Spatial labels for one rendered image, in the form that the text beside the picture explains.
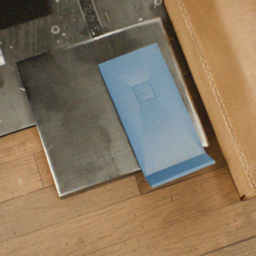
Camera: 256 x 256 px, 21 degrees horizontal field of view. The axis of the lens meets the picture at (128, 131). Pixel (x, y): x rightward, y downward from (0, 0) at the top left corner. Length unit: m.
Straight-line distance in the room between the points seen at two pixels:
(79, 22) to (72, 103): 0.11
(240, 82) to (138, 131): 0.13
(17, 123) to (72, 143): 0.07
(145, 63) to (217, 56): 0.09
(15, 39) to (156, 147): 0.21
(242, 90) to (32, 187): 0.26
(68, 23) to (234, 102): 0.21
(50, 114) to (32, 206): 0.10
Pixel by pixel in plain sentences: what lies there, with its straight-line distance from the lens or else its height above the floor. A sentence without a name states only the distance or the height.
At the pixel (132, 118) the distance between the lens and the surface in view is 0.74.
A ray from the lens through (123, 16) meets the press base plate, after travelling 0.81.
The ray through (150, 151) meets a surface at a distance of 0.73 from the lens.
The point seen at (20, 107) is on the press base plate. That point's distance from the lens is 0.78.
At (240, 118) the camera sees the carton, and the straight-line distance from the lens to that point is 0.77.
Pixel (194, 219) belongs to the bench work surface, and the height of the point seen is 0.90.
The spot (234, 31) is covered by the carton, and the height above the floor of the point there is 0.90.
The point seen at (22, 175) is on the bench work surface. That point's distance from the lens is 0.76.
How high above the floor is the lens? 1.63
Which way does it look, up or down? 75 degrees down
